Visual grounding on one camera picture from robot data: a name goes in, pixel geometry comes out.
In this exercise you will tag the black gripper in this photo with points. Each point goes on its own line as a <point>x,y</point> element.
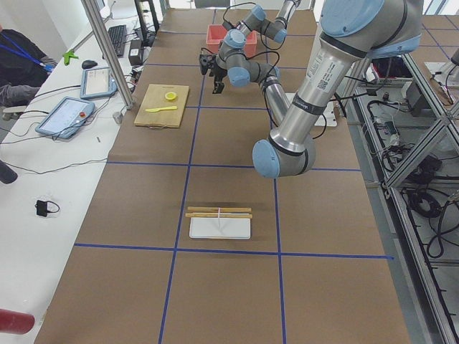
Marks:
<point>217,72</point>

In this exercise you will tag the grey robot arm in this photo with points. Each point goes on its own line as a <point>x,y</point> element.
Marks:
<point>232,62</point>
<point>350,31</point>

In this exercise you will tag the yellow lemon slice toy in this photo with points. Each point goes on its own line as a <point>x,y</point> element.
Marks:
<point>170,96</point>

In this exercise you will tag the pink plastic bin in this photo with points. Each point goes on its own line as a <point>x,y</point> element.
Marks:
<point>216,34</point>

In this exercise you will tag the yellow plastic knife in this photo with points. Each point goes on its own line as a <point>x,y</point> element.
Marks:
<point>159,109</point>

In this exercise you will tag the bamboo cutting board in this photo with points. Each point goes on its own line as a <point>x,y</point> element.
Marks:
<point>154,98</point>

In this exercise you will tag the black power adapter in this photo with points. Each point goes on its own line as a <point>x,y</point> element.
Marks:
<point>135,55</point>

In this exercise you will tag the black keyboard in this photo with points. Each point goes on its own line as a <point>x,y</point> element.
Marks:
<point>117,35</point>

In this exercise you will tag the blue teach pendant far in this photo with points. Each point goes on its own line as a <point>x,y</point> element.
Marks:
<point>97,83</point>

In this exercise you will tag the blue teach pendant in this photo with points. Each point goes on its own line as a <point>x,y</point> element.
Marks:
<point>66,118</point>
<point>97,83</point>

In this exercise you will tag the wooden rod near tray edge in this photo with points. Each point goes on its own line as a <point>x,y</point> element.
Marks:
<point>216,209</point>

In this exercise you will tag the wooden rod over tray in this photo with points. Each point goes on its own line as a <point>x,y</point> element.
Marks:
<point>218,215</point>

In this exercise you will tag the black computer mouse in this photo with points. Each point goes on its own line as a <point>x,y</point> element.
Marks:
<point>88,64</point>

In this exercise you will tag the white rectangular tray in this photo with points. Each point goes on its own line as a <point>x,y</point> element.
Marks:
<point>222,228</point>

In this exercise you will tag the green plastic clamp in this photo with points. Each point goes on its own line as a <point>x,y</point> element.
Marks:
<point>68,56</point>

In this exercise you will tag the blue teach pendant near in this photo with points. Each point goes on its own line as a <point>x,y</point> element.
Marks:
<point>66,118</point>

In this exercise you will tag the person in dark clothes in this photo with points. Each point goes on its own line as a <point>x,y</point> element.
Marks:
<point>24,68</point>

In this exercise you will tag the red cylinder object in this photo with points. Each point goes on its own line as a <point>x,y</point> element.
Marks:
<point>17,323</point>

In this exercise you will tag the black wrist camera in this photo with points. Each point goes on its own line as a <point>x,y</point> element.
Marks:
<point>206,64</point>

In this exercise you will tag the aluminium frame post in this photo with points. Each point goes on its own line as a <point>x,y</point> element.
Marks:
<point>105,44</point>

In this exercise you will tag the small black strap clip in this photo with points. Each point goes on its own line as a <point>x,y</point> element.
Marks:
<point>44,208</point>

